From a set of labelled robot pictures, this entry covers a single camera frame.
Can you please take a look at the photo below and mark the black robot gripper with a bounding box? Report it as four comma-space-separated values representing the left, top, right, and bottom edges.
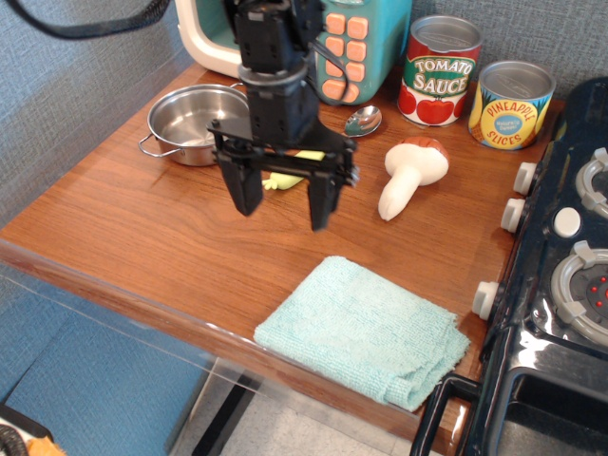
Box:
207, 85, 358, 231

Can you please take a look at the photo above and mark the silver steel pot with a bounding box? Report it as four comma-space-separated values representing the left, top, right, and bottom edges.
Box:
138, 84, 249, 167

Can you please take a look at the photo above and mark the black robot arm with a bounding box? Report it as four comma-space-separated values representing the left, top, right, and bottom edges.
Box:
207, 1, 358, 231

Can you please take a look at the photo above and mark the light blue towel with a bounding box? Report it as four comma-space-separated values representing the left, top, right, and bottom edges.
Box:
254, 256, 469, 411

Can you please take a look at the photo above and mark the toy mushroom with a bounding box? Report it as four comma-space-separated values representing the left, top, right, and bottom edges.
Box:
378, 136, 449, 221

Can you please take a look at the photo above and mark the teal toy microwave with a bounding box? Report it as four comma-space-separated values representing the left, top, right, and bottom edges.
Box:
175, 0, 412, 105

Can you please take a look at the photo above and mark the tomato sauce can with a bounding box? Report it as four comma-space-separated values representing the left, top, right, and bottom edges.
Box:
398, 15, 483, 126

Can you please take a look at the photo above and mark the pineapple slices can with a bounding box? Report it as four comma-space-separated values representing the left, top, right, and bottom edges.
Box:
468, 61, 556, 151

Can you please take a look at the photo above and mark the black toy stove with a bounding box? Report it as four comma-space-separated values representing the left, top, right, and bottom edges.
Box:
411, 77, 607, 455

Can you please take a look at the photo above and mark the orange object in black tray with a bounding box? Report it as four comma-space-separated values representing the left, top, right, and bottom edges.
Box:
0, 403, 66, 456

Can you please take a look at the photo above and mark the spoon with green handle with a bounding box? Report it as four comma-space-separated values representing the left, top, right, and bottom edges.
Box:
262, 105, 383, 190

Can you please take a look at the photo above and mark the black braided cable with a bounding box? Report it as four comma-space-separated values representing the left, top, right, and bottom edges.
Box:
4, 0, 172, 41

